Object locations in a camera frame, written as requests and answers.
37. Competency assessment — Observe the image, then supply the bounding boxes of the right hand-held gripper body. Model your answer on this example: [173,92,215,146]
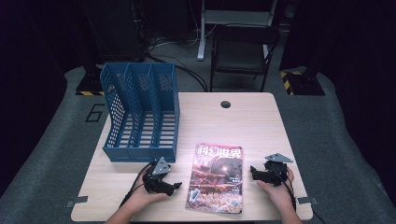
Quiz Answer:
[257,152,294,188]

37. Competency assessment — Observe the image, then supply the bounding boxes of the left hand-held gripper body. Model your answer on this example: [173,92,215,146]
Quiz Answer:
[142,157,176,194]

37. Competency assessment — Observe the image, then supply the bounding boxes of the red cover magazine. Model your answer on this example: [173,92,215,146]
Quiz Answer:
[185,142,245,216]

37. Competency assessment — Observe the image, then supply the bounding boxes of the blue plastic file rack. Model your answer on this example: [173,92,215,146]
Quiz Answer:
[99,62,181,163]

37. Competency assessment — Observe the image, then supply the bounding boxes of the person's right hand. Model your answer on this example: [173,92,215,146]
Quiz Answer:
[256,167,297,213]

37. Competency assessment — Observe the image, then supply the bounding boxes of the person's left hand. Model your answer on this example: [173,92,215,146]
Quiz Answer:
[128,172,170,213]

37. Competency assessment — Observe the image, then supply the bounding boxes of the grey tape strip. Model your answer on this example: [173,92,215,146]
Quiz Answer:
[64,195,90,209]
[296,196,319,205]

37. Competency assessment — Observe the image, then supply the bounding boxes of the black striped stand base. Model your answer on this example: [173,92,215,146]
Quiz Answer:
[279,66,326,97]
[75,63,106,97]

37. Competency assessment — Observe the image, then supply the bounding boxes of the black folding chair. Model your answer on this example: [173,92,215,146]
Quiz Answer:
[209,25,281,93]

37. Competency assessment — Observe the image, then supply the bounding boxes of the black cabinet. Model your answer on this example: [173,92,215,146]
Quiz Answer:
[78,0,146,63]

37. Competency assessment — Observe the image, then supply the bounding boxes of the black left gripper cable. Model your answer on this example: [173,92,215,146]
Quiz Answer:
[119,161,157,208]

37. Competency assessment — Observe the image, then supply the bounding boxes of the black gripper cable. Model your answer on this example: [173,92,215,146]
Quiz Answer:
[119,161,157,208]
[270,163,328,224]

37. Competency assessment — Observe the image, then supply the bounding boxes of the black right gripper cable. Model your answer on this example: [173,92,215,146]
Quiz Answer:
[270,163,328,224]

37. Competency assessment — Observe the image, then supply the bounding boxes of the black floor cables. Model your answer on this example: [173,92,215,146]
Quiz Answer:
[145,50,209,93]

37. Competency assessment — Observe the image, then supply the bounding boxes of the white metal desk frame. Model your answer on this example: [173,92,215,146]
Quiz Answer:
[196,0,278,62]

